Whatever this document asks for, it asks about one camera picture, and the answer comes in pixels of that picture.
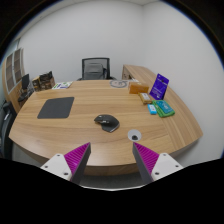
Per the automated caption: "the orange box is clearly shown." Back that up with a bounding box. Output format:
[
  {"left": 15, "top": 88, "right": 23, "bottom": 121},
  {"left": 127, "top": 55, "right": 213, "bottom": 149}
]
[{"left": 128, "top": 82, "right": 150, "bottom": 95}]

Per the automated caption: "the wooden side cabinet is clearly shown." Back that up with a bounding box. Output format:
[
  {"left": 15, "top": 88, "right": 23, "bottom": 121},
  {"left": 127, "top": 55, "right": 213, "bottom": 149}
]
[{"left": 121, "top": 64, "right": 161, "bottom": 83}]

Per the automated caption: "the small tan box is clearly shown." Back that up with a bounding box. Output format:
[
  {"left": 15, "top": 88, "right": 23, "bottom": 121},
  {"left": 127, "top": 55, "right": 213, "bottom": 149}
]
[{"left": 138, "top": 92, "right": 154, "bottom": 105}]

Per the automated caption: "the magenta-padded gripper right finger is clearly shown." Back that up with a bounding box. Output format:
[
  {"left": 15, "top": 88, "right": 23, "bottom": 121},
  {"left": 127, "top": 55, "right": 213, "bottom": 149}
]
[{"left": 132, "top": 142, "right": 184, "bottom": 185}]

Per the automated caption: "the small black visitor chair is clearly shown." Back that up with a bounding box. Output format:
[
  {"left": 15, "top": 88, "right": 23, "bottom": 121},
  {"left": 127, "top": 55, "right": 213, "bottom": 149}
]
[{"left": 17, "top": 73, "right": 35, "bottom": 103}]

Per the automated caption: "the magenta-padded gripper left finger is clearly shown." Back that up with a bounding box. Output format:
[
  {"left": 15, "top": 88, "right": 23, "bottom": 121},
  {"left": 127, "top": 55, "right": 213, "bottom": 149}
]
[{"left": 40, "top": 142, "right": 92, "bottom": 185}]

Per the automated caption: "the green flat box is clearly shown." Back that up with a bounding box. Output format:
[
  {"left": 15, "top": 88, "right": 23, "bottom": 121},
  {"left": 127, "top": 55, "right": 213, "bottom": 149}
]
[{"left": 152, "top": 99, "right": 176, "bottom": 118}]

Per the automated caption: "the dark printed cardboard box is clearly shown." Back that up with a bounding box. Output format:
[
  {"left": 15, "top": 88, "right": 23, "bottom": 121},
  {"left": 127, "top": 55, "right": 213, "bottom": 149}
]
[{"left": 38, "top": 70, "right": 54, "bottom": 81}]

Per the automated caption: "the black mesh office chair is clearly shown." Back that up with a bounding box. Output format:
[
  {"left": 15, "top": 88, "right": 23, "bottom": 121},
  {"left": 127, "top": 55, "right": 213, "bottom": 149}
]
[{"left": 77, "top": 57, "right": 117, "bottom": 81}]

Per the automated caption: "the black computer mouse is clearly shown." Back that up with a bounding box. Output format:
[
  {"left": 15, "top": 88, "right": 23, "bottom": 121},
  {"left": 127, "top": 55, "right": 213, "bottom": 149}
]
[{"left": 93, "top": 114, "right": 121, "bottom": 134}]

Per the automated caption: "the black padded office chair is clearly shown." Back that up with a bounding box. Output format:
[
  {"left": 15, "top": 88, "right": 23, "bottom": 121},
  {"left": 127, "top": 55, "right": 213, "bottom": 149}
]
[{"left": 0, "top": 99, "right": 18, "bottom": 159}]

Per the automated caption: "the purple sign stand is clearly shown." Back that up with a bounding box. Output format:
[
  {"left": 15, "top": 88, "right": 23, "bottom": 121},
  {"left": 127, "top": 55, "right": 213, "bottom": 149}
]
[{"left": 149, "top": 73, "right": 170, "bottom": 101}]

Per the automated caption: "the small blue box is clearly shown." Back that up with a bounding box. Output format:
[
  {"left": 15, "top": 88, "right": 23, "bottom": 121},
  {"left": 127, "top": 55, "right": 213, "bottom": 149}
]
[{"left": 147, "top": 103, "right": 158, "bottom": 116}]

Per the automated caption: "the round desk cable grommet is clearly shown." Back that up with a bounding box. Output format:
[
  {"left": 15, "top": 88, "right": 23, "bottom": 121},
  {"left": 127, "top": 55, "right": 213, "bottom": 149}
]
[{"left": 127, "top": 129, "right": 143, "bottom": 142}]

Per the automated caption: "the grey round disc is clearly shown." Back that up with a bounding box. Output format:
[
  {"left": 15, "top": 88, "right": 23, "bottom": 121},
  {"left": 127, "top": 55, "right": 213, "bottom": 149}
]
[{"left": 109, "top": 79, "right": 129, "bottom": 89}]

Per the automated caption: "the dark grey mouse pad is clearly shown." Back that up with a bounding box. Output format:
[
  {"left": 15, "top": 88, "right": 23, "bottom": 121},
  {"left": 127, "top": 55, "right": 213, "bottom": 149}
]
[{"left": 36, "top": 96, "right": 75, "bottom": 120}]

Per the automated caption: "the wooden shelf unit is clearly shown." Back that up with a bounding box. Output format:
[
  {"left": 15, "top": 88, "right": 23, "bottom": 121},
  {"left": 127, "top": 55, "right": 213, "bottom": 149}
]
[{"left": 1, "top": 47, "right": 34, "bottom": 113}]

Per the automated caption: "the white printed paper sheet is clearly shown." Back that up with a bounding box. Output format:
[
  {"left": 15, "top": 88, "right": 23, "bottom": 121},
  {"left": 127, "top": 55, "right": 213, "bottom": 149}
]
[{"left": 51, "top": 81, "right": 74, "bottom": 90}]

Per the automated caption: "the light brown cardboard box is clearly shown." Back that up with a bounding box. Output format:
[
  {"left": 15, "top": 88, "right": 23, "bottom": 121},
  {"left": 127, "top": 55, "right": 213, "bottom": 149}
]
[{"left": 32, "top": 77, "right": 42, "bottom": 92}]

